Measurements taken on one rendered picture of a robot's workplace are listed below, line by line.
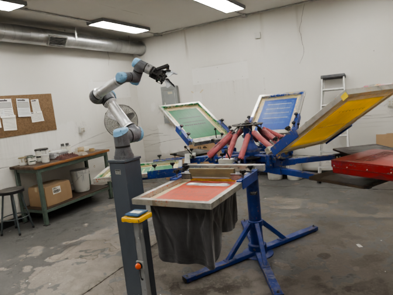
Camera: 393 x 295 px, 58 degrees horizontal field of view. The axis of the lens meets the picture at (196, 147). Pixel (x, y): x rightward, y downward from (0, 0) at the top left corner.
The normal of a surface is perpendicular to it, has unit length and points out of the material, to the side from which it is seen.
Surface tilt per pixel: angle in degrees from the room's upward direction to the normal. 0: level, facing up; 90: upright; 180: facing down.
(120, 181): 90
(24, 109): 86
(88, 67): 90
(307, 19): 90
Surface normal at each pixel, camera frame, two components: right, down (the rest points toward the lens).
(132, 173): 0.83, -0.01
